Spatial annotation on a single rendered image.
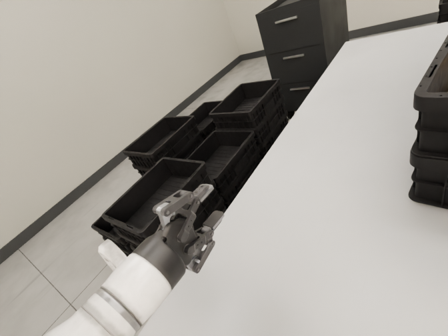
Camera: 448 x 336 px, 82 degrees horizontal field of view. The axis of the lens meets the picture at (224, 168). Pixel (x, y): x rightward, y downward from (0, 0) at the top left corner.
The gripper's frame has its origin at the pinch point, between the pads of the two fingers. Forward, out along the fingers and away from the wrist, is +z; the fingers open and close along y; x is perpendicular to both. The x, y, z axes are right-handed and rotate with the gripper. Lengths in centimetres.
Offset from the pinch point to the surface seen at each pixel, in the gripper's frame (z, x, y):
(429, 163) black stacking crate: 22.4, -28.9, -3.7
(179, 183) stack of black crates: 39, 64, -35
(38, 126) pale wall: 52, 245, -8
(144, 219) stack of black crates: 16, 65, -37
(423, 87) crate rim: 24.5, -27.2, 8.6
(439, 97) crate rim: 21.1, -29.1, 8.1
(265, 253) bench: 5.2, -4.0, -16.8
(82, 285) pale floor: -11, 137, -90
